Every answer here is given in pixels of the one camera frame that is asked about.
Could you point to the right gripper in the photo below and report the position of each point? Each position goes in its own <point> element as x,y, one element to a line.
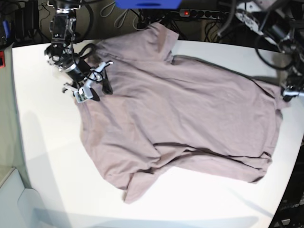
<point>82,74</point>

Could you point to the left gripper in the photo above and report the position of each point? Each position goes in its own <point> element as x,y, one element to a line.
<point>289,91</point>

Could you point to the mauve t-shirt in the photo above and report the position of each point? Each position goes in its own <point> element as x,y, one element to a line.
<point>175,111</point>

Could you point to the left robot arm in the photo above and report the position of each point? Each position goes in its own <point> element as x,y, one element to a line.
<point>269,21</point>

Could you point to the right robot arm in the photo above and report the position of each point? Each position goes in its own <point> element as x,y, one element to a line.
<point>61,52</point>

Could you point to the blue box overhead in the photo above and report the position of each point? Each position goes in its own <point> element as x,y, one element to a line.
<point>148,4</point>

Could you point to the red clamp at table edge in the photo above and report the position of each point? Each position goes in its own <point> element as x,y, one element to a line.
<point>2,59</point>

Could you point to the black power strip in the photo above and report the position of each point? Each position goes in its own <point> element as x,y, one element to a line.
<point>203,14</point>

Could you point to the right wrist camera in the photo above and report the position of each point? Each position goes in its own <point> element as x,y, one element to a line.
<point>83,94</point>

